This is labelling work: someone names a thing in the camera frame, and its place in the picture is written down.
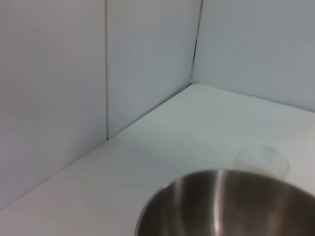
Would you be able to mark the stainless steel mixing bowl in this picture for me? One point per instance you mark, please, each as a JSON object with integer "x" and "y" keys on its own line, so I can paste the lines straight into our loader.
{"x": 221, "y": 209}

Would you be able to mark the clear plastic measuring cup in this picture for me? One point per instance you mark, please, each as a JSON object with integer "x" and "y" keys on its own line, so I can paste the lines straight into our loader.
{"x": 270, "y": 162}

